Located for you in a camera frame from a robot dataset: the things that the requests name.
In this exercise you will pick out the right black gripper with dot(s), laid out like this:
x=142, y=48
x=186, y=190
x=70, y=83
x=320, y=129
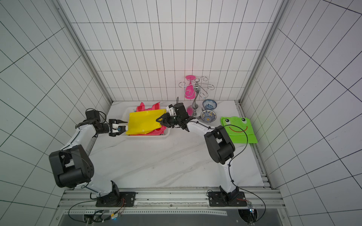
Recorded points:
x=170, y=121

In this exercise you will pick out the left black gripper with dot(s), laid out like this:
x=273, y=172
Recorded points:
x=117, y=121

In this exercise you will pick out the pink bunny face raincoat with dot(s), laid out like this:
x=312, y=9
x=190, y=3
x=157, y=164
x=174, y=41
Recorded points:
x=156, y=106

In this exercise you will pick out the white plastic perforated basket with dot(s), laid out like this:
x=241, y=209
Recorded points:
x=125, y=117

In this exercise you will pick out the yellow raincoat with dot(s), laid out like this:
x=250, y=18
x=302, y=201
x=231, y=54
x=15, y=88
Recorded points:
x=144, y=122

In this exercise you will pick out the green frog face raincoat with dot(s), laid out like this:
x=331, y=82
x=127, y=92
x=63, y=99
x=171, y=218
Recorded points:
x=239, y=130

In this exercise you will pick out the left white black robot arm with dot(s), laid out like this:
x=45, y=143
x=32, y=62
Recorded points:
x=72, y=167

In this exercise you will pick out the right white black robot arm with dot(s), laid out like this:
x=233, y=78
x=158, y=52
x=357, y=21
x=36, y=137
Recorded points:
x=220, y=148

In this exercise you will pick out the silver metal glass rack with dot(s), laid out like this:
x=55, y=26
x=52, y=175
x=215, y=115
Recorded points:
x=201, y=88

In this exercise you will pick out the pink plastic wine glass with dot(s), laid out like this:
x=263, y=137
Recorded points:
x=189, y=90

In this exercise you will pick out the near blue patterned bowl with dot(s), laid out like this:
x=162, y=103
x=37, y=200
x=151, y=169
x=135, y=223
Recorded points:
x=208, y=116

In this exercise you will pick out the blue patterned bowl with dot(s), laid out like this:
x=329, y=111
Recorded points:
x=209, y=104
x=208, y=116

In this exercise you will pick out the far blue patterned bowl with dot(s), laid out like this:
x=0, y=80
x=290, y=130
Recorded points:
x=209, y=104

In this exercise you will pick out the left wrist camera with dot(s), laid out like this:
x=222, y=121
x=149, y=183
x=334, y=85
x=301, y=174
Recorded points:
x=119, y=128

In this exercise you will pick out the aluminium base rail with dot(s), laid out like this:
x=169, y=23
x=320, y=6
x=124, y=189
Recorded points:
x=171, y=201

